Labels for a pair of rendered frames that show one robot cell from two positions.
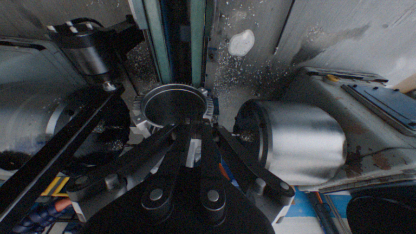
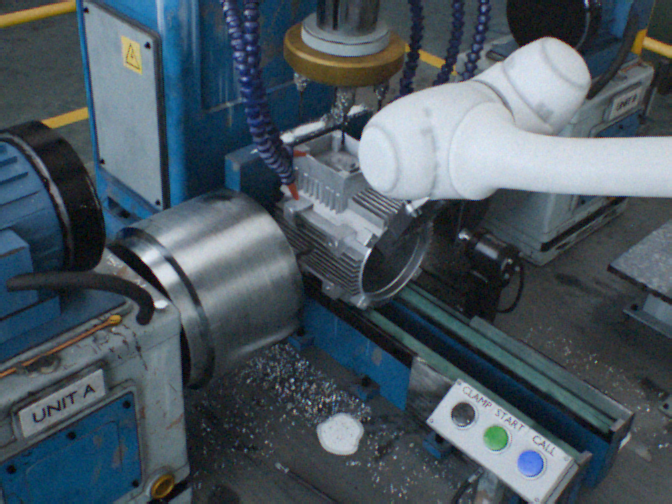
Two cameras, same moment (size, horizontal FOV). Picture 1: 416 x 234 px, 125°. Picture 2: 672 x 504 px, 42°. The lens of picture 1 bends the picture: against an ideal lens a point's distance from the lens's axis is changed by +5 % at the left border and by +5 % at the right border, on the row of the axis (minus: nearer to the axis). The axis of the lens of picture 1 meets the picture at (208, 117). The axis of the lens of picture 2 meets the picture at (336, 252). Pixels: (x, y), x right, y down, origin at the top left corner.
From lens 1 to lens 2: 1.14 m
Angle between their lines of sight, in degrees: 40
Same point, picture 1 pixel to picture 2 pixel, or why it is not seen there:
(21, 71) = (539, 205)
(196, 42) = (419, 348)
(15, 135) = not seen: hidden behind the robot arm
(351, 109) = (176, 397)
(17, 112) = not seen: hidden behind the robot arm
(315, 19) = not seen: outside the picture
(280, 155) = (278, 249)
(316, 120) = (240, 331)
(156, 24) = (465, 332)
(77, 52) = (501, 246)
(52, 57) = (530, 243)
